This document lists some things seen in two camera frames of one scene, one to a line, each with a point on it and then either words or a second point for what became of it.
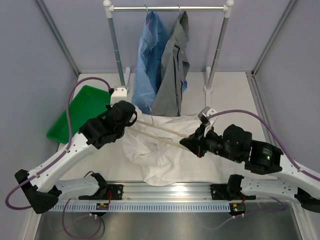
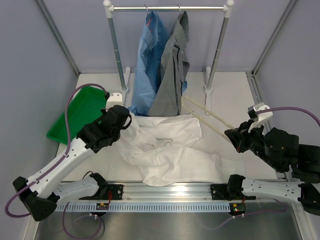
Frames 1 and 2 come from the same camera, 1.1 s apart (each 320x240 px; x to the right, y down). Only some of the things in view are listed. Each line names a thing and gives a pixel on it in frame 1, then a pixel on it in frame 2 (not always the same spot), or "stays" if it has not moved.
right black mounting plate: x=220 y=191 stays
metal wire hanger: x=152 y=124 -> x=206 y=109
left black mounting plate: x=112 y=192 stays
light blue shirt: x=148 y=69 stays
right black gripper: x=196 y=142 -> x=238 y=136
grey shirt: x=175 y=68 stays
